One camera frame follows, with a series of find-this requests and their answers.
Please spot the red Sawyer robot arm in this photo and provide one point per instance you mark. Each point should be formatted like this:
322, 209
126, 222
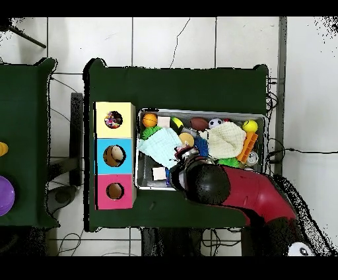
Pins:
250, 192

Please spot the shallow clear plastic bin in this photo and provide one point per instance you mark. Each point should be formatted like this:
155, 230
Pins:
148, 182

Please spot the wooden box with three holes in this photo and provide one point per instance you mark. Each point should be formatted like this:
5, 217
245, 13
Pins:
101, 158

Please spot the blue spiky rubber ball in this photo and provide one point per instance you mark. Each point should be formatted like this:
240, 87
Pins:
202, 146

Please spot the light blue waffle cloth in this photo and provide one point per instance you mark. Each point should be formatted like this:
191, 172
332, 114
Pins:
158, 145

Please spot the small brown football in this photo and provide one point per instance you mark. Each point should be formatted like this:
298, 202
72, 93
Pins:
199, 123

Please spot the small orange basketball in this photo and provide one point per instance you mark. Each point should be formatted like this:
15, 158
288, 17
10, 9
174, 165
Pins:
150, 120

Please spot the small black white soccer ball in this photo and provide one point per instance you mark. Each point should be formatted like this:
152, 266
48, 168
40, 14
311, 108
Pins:
215, 122

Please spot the cream waffle cloth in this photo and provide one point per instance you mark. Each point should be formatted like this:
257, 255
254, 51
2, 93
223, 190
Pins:
227, 141

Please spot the green spiky rubber ball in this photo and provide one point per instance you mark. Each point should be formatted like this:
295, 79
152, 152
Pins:
228, 162

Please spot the dark green tablecloth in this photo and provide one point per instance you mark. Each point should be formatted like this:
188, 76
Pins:
184, 89
23, 105

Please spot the orange notched foam block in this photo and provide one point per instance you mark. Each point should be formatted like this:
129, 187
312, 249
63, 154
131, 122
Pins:
247, 146

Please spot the yellow tennis ball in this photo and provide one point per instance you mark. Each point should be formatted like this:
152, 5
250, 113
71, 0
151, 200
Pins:
250, 126

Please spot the black metal stand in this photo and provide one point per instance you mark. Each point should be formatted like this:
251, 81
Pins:
77, 118

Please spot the dark grey rounded object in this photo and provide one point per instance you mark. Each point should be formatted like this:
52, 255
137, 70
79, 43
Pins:
62, 196

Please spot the yellow toy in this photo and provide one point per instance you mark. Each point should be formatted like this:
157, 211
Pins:
2, 149

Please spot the purple ball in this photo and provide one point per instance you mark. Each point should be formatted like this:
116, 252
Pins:
5, 195

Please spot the black tripod leg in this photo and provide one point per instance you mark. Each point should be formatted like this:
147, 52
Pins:
26, 38

